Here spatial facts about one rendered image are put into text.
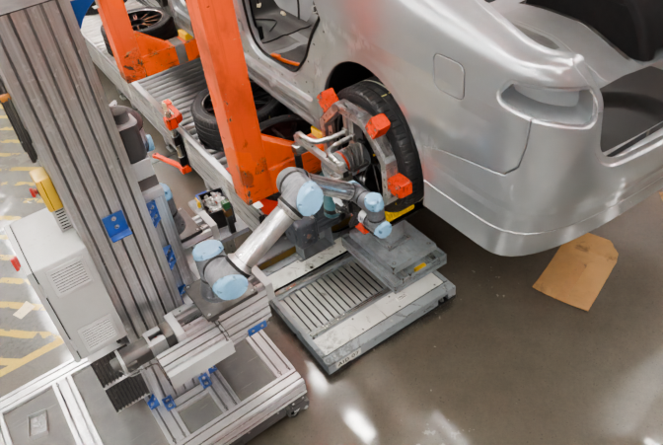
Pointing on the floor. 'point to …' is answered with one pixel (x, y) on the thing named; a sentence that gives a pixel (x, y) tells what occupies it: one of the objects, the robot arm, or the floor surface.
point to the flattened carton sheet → (578, 270)
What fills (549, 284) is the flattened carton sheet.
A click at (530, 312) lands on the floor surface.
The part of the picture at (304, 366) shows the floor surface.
